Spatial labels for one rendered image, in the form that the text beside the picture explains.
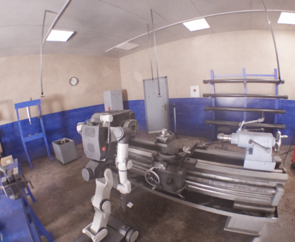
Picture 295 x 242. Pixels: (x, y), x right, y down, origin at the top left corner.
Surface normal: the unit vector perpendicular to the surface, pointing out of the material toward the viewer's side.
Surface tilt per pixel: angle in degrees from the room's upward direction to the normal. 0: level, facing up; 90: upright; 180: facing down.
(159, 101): 90
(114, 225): 0
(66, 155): 90
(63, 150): 90
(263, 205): 0
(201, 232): 0
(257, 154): 66
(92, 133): 73
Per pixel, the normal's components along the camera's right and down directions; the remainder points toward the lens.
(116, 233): -0.08, -0.98
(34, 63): 0.79, 0.05
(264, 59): -0.61, 0.21
